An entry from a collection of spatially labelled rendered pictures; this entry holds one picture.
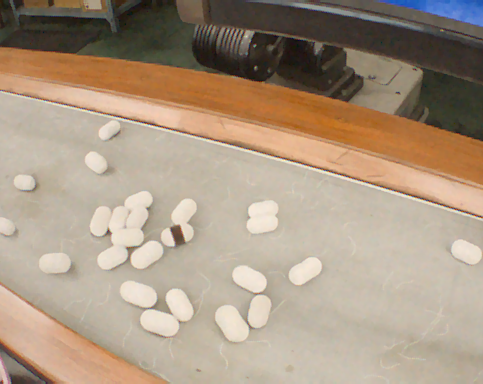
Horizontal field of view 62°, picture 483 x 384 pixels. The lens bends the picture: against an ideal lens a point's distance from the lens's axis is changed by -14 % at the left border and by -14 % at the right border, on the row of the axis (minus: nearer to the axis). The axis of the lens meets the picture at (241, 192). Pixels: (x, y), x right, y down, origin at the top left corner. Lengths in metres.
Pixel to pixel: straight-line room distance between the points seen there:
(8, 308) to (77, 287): 0.08
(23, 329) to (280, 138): 0.36
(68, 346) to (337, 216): 0.30
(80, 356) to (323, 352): 0.21
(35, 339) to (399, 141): 0.46
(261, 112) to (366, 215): 0.19
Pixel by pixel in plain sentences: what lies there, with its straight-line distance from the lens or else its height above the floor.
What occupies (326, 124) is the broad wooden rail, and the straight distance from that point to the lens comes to 0.57.
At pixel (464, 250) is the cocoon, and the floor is 0.76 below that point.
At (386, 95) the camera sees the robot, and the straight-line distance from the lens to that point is 1.17.
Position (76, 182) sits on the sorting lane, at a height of 0.74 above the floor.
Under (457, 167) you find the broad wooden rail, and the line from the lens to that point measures 0.55.
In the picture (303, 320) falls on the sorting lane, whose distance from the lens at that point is 0.42.
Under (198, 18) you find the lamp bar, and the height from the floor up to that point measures 1.05.
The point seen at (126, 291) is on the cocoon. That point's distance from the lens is 0.44.
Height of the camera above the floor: 1.11
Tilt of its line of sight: 46 degrees down
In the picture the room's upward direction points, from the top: 6 degrees counter-clockwise
